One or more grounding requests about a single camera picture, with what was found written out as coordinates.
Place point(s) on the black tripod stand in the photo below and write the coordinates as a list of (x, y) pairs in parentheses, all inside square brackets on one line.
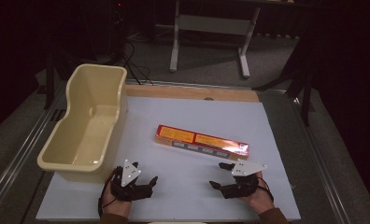
[(304, 93)]

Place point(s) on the aluminium rail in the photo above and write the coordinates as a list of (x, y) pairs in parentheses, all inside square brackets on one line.
[(21, 152), (321, 161)]

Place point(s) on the wooden board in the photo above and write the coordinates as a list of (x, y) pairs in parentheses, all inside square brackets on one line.
[(189, 92)]

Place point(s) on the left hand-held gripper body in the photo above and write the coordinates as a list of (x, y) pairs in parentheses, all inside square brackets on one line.
[(128, 174)]

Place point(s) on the white table sheet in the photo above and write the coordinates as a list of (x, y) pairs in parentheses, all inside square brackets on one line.
[(186, 193)]

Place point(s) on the cream plastic tub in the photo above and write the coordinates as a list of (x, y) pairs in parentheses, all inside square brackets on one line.
[(89, 137)]

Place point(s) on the person's left hand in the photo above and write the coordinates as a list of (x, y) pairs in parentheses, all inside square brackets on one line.
[(117, 207)]

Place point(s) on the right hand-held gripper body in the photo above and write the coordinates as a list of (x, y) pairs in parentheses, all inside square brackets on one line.
[(242, 186)]

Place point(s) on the person's right hand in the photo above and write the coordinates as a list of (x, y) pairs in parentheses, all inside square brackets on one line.
[(262, 200)]

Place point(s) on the white metal table frame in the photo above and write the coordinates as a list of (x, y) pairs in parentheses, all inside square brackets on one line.
[(216, 25)]

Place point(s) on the long red cardboard box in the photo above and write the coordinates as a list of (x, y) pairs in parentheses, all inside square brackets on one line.
[(202, 141)]

